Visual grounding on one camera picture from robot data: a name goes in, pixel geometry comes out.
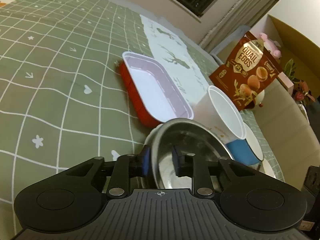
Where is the stainless steel bowl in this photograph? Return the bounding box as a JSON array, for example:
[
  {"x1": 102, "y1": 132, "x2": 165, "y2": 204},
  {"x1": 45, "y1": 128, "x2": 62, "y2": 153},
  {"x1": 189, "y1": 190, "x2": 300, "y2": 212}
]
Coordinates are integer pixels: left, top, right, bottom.
[{"x1": 144, "y1": 118, "x2": 233, "y2": 189}]

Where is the blue enamel bowl black rim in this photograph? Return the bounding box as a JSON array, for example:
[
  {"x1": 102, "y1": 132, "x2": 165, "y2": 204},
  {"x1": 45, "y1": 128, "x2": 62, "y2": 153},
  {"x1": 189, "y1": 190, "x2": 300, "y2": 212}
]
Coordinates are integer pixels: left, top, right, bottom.
[{"x1": 226, "y1": 124, "x2": 264, "y2": 166}]

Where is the white paper bowl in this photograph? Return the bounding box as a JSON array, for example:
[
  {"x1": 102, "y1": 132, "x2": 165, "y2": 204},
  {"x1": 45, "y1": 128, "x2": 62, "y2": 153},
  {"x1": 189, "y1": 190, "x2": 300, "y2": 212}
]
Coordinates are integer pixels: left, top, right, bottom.
[{"x1": 193, "y1": 86, "x2": 246, "y2": 144}]

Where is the red rectangular foil tray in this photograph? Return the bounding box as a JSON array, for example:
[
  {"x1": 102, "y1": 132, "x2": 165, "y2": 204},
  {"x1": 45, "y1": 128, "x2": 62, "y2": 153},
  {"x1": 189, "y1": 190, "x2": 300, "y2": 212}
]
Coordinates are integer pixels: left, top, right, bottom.
[{"x1": 119, "y1": 51, "x2": 194, "y2": 128}]

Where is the green checked tablecloth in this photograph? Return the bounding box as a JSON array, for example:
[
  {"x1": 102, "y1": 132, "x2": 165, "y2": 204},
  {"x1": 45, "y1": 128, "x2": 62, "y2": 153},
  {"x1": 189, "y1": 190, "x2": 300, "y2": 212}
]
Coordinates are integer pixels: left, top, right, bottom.
[{"x1": 0, "y1": 0, "x2": 286, "y2": 235}]

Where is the beige sofa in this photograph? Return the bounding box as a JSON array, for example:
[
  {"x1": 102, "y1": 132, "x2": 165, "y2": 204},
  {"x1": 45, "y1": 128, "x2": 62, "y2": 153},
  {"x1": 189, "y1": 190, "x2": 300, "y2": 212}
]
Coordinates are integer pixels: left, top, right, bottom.
[{"x1": 253, "y1": 80, "x2": 319, "y2": 184}]

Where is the quail eggs snack bag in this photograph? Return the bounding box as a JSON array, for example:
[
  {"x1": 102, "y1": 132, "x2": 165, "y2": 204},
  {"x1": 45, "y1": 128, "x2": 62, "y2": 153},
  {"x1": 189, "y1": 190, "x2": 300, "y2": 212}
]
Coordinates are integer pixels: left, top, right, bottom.
[{"x1": 209, "y1": 31, "x2": 282, "y2": 111}]

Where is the pink box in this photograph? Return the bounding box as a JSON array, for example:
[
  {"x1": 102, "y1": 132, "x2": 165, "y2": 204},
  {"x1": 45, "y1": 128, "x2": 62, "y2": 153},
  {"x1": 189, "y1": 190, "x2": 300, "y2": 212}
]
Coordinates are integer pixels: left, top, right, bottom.
[{"x1": 277, "y1": 72, "x2": 294, "y2": 95}]

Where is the potted plant with flowers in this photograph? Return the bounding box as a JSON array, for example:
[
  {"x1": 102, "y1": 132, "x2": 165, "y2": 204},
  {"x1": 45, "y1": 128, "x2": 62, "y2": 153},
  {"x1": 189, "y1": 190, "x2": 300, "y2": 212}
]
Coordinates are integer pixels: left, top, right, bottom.
[{"x1": 283, "y1": 59, "x2": 316, "y2": 106}]

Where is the white deer table runner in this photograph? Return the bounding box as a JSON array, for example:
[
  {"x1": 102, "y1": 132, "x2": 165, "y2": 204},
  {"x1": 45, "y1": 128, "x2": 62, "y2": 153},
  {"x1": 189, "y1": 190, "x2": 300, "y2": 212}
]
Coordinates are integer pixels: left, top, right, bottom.
[{"x1": 140, "y1": 15, "x2": 217, "y2": 107}]

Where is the pink plush toy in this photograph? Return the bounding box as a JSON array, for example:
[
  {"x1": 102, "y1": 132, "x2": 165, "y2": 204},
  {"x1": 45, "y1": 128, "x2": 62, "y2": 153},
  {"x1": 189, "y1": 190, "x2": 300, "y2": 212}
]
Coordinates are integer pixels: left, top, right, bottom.
[{"x1": 259, "y1": 33, "x2": 281, "y2": 60}]

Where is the beige curtain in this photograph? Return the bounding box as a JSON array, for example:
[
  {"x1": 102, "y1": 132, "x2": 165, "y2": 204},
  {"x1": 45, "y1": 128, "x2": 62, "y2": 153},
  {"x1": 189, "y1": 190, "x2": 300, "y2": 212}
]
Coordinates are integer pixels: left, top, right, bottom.
[{"x1": 199, "y1": 0, "x2": 279, "y2": 52}]

